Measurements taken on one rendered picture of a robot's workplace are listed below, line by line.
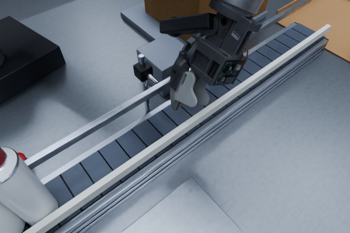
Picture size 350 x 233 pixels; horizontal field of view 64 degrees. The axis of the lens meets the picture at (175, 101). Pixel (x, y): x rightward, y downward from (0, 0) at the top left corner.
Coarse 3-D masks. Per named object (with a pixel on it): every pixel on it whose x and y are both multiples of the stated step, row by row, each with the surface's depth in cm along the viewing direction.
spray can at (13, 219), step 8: (0, 208) 38; (0, 216) 38; (8, 216) 40; (16, 216) 42; (0, 224) 38; (8, 224) 40; (16, 224) 42; (24, 224) 44; (0, 232) 39; (8, 232) 41; (16, 232) 42
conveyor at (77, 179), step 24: (264, 48) 73; (288, 48) 73; (240, 72) 67; (216, 96) 62; (240, 96) 62; (168, 120) 58; (120, 144) 54; (144, 144) 55; (72, 168) 51; (96, 168) 51; (72, 192) 48; (72, 216) 45
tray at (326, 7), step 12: (300, 0) 92; (312, 0) 97; (324, 0) 97; (336, 0) 97; (348, 0) 97; (300, 12) 92; (312, 12) 92; (324, 12) 92; (336, 12) 92; (348, 12) 92; (288, 24) 87; (312, 24) 87; (324, 24) 87; (336, 24) 87; (348, 24) 87; (336, 36) 84; (348, 36) 84; (324, 48) 80; (336, 48) 80; (348, 48) 80; (348, 60) 77
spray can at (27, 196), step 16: (0, 160) 32; (16, 160) 34; (0, 176) 32; (16, 176) 34; (32, 176) 38; (0, 192) 34; (16, 192) 35; (32, 192) 38; (48, 192) 43; (16, 208) 38; (32, 208) 39; (48, 208) 42; (32, 224) 43
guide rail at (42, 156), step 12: (288, 12) 69; (264, 24) 66; (252, 36) 65; (156, 84) 53; (168, 84) 54; (144, 96) 51; (120, 108) 49; (132, 108) 51; (96, 120) 48; (108, 120) 48; (84, 132) 46; (60, 144) 45; (72, 144) 46; (36, 156) 43; (48, 156) 44
